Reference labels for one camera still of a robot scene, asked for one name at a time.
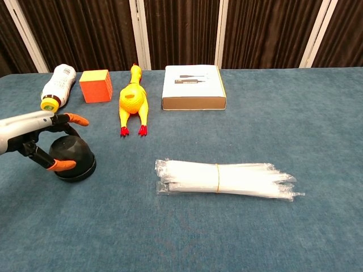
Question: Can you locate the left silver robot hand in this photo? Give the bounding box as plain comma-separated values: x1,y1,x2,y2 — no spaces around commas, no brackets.
0,112,90,172

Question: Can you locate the black dome-shaped object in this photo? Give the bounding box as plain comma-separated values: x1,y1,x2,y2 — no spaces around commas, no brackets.
48,135,97,183

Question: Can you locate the white bottle yellow cap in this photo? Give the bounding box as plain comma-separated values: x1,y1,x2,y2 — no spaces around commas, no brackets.
40,63,77,114

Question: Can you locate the orange foam cube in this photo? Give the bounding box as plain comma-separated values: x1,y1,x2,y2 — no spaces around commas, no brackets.
79,69,113,104

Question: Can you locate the dark brown curtain panel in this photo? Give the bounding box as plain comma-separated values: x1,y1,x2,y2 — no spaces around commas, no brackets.
221,0,324,70
0,0,39,77
143,0,221,71
16,0,140,73
311,0,363,69

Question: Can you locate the yellow rubber chicken toy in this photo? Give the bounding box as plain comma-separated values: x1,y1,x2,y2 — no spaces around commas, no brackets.
119,63,149,137

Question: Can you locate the white flat cardboard box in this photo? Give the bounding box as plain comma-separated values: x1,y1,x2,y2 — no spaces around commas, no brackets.
161,65,227,111

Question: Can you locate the bundle of wrapped white straws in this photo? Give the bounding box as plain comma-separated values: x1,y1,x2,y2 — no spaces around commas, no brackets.
154,159,306,202

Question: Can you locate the blue felt table cover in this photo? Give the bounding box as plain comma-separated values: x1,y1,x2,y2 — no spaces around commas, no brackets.
0,67,363,272

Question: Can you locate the white screen frame post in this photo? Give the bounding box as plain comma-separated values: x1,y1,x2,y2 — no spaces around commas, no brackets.
2,0,50,74
299,0,339,69
214,0,229,70
129,0,152,71

